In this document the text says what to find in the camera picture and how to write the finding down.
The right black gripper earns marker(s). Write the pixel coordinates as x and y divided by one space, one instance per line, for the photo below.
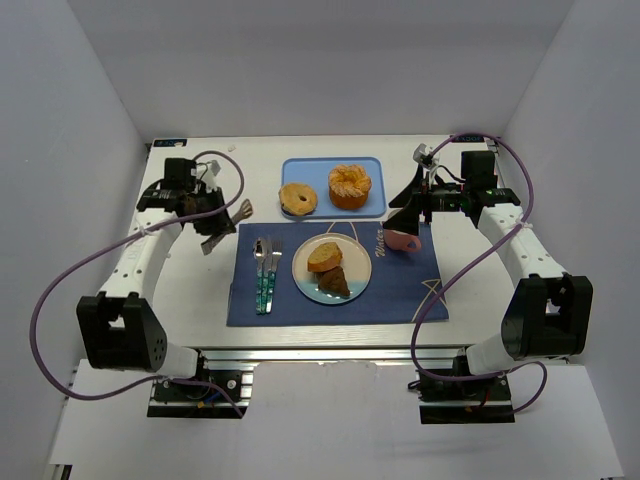
425 200

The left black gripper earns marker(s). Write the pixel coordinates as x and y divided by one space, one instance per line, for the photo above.
215 220

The metal tongs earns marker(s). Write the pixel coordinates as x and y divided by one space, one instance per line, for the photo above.
244 212

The sliced toast bread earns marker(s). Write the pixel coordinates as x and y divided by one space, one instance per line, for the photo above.
325 257

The brown croissant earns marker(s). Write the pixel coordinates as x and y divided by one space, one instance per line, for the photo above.
333 282

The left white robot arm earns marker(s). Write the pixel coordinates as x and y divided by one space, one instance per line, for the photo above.
118 325

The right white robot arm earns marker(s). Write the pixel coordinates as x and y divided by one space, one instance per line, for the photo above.
549 313

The round bagel bread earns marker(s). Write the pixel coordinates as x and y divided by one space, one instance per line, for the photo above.
297 199

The pink mug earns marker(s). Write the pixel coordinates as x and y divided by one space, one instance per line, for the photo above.
400 241

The round orange sugared bun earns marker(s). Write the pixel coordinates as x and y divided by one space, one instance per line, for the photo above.
349 186

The white and blue plate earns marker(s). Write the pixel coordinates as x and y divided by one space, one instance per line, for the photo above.
356 265

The right blue label sticker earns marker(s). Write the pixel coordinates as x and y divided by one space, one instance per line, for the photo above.
467 138

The blue label sticker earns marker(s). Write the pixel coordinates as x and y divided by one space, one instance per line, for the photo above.
467 138
169 143

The left blue label sticker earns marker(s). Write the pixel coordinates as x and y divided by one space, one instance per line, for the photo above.
169 143

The blue plastic tray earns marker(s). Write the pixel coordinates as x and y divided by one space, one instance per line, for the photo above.
314 171

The blue cloth placemat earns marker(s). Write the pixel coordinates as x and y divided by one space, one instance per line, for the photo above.
392 292

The spoon with green handle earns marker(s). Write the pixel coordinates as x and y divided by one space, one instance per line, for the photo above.
259 254

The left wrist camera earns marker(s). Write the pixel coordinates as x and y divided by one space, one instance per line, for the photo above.
207 173

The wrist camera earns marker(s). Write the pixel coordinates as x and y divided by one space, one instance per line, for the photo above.
424 157
207 173

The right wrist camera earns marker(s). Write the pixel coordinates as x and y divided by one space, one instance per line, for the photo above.
424 157

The fork with green handle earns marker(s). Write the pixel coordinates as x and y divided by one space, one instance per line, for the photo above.
277 251

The aluminium table edge rail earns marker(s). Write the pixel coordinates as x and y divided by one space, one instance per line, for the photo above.
325 356

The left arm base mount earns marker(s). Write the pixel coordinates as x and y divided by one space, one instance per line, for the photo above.
220 385

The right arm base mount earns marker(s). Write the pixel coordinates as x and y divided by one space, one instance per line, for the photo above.
484 401

